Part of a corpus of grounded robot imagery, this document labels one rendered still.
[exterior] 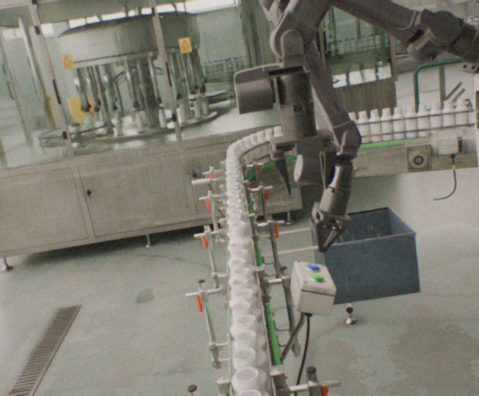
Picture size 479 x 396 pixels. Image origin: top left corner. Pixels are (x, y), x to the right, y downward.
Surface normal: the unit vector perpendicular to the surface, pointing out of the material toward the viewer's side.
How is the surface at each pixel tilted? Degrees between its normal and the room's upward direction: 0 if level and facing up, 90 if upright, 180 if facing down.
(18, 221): 90
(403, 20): 62
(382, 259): 90
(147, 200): 90
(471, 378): 0
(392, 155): 90
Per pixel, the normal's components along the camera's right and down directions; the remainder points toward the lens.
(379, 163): -0.29, 0.31
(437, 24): 0.19, -0.20
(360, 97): 0.03, 0.28
